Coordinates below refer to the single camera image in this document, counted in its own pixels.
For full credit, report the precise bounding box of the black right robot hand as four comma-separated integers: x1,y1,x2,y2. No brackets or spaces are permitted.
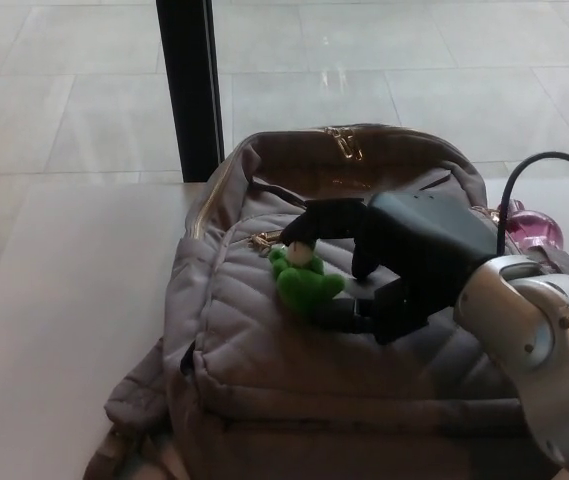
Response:
279,191,500,347

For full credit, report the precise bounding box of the green plush frog keychain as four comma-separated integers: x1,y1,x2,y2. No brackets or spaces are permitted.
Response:
269,240,347,319

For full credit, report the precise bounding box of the grey quilted backpack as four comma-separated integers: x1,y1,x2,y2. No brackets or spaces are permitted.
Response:
81,123,569,480

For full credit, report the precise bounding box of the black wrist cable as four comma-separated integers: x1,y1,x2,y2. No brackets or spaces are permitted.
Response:
494,152,569,258

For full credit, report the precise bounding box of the black vertical window frame post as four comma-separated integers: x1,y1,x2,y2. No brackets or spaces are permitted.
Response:
155,0,226,184

